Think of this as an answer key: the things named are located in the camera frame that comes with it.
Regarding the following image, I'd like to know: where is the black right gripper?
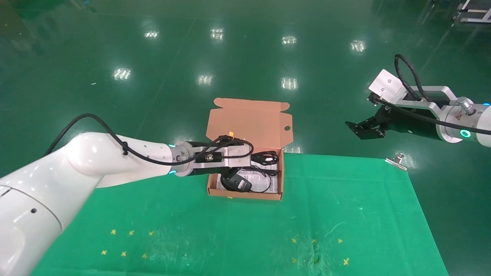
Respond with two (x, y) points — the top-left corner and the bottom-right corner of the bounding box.
(345, 105), (442, 139)

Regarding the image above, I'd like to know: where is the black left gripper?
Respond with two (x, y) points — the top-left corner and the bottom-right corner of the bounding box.
(188, 167), (234, 178)

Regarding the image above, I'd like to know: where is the black wired mouse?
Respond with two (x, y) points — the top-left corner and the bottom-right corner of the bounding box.
(221, 166), (280, 193)

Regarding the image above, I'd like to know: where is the black data cable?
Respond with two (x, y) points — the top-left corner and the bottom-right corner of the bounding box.
(249, 151), (279, 166)

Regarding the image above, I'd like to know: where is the orange cardboard box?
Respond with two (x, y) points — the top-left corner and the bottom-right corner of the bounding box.
(206, 98), (293, 201)

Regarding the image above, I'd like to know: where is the metal binder clip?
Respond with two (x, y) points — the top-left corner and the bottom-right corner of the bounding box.
(385, 153), (408, 171)

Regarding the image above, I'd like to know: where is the white printed instruction sheet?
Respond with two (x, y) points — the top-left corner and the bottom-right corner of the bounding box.
(217, 169), (277, 193)

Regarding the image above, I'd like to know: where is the green table mat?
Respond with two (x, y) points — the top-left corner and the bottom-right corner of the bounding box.
(30, 153), (449, 276)

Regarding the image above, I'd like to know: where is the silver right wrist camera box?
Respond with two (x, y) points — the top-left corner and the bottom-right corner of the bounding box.
(367, 69), (461, 112)

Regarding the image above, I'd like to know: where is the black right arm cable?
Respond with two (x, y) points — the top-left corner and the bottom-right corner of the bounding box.
(374, 54), (491, 135)

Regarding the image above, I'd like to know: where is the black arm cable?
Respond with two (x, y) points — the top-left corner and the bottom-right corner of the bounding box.
(374, 54), (491, 135)
(45, 113), (254, 166)

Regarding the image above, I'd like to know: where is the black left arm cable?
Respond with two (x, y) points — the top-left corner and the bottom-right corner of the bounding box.
(45, 113), (254, 166)

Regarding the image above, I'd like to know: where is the white metal cart frame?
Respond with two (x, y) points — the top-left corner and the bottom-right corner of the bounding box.
(452, 0), (491, 24)

